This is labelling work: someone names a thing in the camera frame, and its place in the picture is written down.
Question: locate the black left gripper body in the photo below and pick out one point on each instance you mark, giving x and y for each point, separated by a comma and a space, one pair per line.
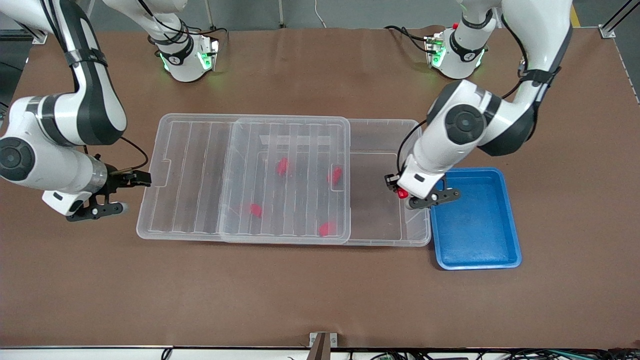
390, 180

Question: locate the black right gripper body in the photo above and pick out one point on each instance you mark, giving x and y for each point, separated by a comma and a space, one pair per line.
114, 181

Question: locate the red block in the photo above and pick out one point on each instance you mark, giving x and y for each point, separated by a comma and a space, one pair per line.
282, 166
256, 210
326, 229
335, 175
402, 193

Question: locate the clear ribbed plastic lid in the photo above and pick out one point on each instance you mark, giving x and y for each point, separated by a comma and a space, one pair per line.
190, 190

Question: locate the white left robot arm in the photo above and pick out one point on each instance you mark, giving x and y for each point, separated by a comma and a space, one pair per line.
465, 125

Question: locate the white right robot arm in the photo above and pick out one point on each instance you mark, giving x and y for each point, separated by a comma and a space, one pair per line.
95, 105

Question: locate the clear plastic storage box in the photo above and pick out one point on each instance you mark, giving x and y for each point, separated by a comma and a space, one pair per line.
380, 200

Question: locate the blue plastic tray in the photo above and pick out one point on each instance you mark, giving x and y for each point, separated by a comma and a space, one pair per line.
480, 235

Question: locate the aluminium frame profile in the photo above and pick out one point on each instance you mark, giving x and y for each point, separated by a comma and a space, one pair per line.
35, 36
612, 27

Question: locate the metal table edge bracket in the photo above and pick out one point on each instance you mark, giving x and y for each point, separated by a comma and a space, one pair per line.
323, 345

